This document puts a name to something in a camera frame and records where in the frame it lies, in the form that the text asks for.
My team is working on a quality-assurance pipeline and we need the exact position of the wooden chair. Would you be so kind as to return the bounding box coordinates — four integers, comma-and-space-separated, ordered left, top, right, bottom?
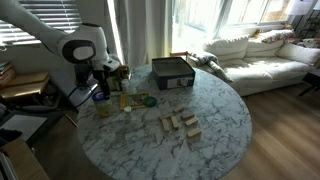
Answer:
169, 51, 188, 60

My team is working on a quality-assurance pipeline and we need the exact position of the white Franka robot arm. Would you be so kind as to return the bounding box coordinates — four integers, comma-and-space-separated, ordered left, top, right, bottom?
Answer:
0, 0, 120, 92

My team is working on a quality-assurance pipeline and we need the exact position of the small white container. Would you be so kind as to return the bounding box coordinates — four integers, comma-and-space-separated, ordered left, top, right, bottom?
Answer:
124, 106, 132, 119

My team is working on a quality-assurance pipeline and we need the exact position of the white curtain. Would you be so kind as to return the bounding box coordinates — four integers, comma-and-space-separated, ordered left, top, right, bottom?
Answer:
108, 0, 173, 68

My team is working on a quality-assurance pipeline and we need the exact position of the yellow dog book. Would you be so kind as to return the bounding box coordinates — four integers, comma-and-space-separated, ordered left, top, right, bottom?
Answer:
120, 93, 149, 110

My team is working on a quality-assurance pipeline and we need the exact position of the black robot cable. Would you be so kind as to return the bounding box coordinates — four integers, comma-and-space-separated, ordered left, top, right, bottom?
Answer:
66, 83, 101, 110

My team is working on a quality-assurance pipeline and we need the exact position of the dark blue cardboard box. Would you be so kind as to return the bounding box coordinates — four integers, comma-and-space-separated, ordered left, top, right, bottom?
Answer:
152, 57, 195, 90

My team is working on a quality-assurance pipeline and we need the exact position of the wooden shelf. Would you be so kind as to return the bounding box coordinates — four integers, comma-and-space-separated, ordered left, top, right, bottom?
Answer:
0, 72, 50, 99

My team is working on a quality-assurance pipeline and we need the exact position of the blue-lidded peanut jar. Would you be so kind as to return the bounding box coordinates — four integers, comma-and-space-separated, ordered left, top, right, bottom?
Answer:
92, 91, 112, 118

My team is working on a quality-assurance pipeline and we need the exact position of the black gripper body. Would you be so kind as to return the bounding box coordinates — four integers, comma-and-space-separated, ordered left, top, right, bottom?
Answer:
92, 70, 109, 90

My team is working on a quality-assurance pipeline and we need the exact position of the clear plastic container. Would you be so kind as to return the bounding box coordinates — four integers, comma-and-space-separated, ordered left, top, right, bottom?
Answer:
107, 65, 130, 91

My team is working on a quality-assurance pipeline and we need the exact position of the grey blanket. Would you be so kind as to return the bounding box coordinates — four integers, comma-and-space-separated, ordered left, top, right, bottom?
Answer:
187, 50, 233, 82

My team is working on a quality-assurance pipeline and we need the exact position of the wooden block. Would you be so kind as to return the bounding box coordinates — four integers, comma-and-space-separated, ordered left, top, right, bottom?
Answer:
185, 117, 199, 126
173, 105, 185, 113
187, 128, 202, 138
161, 119, 170, 132
171, 116, 180, 129
181, 112, 195, 120

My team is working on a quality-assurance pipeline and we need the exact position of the white sofa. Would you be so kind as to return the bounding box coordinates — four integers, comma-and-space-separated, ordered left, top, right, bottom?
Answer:
188, 34, 320, 96

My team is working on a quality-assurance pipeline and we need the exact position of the green round lid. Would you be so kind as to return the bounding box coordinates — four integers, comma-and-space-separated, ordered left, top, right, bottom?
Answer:
143, 96, 157, 107

